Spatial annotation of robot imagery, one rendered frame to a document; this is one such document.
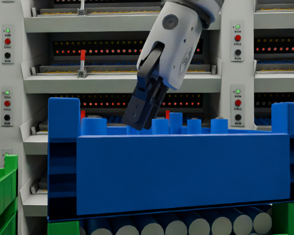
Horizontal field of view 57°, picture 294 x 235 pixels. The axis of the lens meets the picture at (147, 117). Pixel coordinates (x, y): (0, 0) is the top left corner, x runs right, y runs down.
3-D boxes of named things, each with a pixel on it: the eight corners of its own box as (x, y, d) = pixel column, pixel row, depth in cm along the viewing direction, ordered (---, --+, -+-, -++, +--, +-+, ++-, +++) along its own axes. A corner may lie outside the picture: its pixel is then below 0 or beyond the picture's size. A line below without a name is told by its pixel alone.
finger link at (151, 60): (150, 55, 31) (141, 95, 34) (175, 37, 37) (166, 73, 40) (141, 51, 31) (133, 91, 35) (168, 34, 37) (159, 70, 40)
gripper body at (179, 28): (211, 0, 32) (171, 87, 33) (214, 28, 42) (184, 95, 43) (155, -18, 34) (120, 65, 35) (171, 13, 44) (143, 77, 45)
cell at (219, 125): (231, 177, 29) (231, 117, 29) (215, 178, 29) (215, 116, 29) (222, 174, 31) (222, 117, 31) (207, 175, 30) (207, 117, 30)
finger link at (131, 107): (155, 84, 34) (134, 132, 35) (161, 87, 37) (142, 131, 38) (134, 74, 35) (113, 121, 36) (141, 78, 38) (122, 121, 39)
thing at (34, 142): (220, 155, 82) (224, 113, 77) (24, 155, 85) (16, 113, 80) (209, 128, 101) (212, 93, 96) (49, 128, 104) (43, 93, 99)
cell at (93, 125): (105, 199, 21) (105, 115, 21) (81, 201, 20) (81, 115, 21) (103, 193, 23) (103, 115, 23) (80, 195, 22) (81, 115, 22)
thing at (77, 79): (220, 92, 82) (224, 45, 77) (25, 93, 85) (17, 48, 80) (209, 77, 101) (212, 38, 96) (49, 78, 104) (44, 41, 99)
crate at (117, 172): (310, 200, 22) (309, 102, 22) (45, 223, 17) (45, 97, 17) (179, 155, 51) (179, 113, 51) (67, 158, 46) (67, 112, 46)
